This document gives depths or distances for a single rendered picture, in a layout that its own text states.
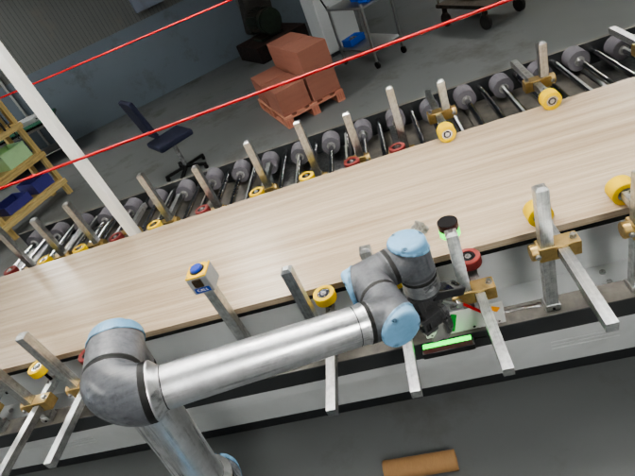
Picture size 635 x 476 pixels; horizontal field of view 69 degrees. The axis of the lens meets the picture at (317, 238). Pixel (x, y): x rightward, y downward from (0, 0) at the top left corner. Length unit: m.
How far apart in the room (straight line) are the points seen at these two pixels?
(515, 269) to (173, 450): 1.26
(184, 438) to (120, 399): 0.34
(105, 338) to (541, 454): 1.71
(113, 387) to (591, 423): 1.83
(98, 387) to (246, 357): 0.27
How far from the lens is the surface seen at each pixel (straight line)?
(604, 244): 1.88
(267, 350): 0.92
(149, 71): 9.88
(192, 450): 1.27
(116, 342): 1.03
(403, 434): 2.30
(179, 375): 0.93
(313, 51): 5.51
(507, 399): 2.32
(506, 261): 1.79
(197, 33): 9.93
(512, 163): 2.00
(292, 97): 5.51
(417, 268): 1.09
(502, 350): 1.39
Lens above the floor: 1.97
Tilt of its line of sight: 34 degrees down
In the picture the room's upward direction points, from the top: 25 degrees counter-clockwise
